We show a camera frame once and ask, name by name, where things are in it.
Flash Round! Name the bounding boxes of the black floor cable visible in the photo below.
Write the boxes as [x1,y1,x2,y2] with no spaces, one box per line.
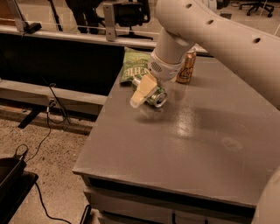
[13,82,74,224]

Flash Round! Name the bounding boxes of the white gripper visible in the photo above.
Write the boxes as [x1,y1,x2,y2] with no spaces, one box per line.
[129,52,183,109]

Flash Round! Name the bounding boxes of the metal glass bracket middle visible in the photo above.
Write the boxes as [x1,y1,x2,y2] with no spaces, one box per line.
[102,2,116,41]

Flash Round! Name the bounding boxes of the black cart tray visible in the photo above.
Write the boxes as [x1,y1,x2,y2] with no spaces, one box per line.
[0,157,39,224]

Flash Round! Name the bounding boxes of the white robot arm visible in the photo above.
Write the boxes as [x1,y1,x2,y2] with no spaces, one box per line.
[130,0,280,108]

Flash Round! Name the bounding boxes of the black tripod legs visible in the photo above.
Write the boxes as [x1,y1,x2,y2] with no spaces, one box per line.
[47,0,77,33]

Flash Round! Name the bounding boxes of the metal glass bracket left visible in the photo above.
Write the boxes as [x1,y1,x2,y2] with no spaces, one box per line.
[6,0,42,34]

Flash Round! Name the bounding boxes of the distant office chair base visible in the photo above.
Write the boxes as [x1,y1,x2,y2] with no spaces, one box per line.
[239,0,275,18]

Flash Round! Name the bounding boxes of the green soda can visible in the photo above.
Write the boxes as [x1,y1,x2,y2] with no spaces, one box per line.
[132,83,167,108]

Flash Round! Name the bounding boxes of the gold soda can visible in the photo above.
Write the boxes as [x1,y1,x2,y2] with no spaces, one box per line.
[176,51,196,84]

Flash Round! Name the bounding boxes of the green jalapeno chip bag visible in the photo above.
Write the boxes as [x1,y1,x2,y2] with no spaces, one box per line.
[119,47,151,83]

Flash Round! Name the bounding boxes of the black office chair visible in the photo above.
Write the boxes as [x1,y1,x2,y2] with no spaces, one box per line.
[66,0,152,40]

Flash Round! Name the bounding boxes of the metal glass bracket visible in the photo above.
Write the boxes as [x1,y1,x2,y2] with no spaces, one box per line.
[6,0,42,34]
[102,2,116,41]

